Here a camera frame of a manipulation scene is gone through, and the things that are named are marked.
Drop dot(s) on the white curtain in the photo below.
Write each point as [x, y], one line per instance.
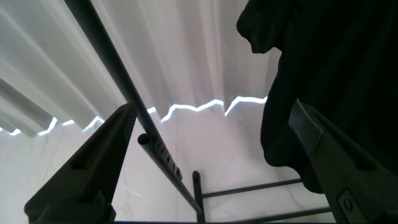
[186, 46]

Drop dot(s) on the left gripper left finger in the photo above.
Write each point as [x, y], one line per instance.
[93, 177]

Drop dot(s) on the black clothes rack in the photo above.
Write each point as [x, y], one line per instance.
[109, 56]

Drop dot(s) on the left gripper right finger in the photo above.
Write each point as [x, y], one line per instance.
[345, 177]

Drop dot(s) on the black garment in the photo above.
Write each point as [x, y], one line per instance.
[342, 62]

